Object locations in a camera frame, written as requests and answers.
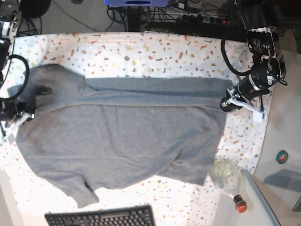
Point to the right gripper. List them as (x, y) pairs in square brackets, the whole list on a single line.
[(12, 115)]

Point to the grey t-shirt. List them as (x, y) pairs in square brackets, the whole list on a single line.
[(115, 132)]

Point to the grey laptop corner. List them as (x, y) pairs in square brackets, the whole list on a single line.
[(297, 206)]

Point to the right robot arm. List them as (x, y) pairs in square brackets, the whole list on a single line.
[(9, 25)]

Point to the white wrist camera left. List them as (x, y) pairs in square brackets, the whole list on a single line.
[(259, 116)]

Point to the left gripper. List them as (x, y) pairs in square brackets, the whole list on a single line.
[(244, 91)]

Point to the terrazzo pattern tablecloth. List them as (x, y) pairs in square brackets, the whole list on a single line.
[(136, 55)]

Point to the clear bottle with red cap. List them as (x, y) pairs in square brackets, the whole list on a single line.
[(226, 177)]

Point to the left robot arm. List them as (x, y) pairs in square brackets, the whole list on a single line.
[(258, 19)]

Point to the green tape roll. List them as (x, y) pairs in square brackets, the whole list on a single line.
[(282, 157)]

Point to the black computer keyboard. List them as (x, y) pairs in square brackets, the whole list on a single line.
[(130, 216)]

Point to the blue box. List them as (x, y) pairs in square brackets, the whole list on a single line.
[(136, 3)]

